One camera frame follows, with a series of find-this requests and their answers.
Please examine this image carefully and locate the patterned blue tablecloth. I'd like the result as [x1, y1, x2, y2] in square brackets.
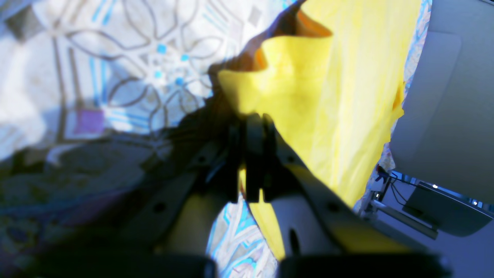
[1, 0, 433, 278]

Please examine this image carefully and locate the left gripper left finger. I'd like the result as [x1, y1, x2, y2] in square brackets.
[108, 116, 255, 278]

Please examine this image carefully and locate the yellow T-shirt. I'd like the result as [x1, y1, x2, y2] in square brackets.
[217, 0, 422, 261]

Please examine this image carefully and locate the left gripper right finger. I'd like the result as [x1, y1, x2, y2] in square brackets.
[262, 114, 437, 267]

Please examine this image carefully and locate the grey office chair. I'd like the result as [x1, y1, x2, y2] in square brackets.
[390, 0, 494, 237]

